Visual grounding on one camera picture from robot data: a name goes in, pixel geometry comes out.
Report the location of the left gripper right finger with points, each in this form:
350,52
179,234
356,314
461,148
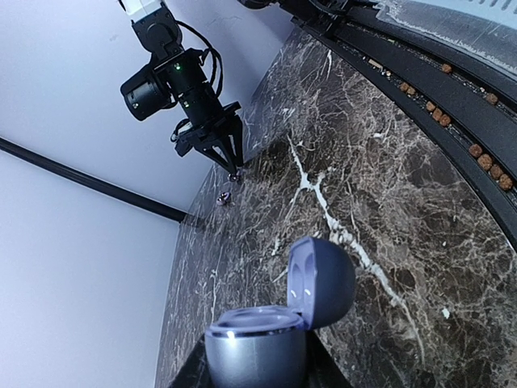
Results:
321,370

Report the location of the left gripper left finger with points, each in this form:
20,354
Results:
195,372

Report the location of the purple round charging case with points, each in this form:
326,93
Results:
267,346

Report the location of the purple earbud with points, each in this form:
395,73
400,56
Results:
234,177
223,199

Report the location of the right black frame post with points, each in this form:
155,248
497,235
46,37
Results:
95,184

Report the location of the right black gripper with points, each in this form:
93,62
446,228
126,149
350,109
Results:
207,123

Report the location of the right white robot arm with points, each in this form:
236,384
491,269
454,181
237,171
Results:
184,71

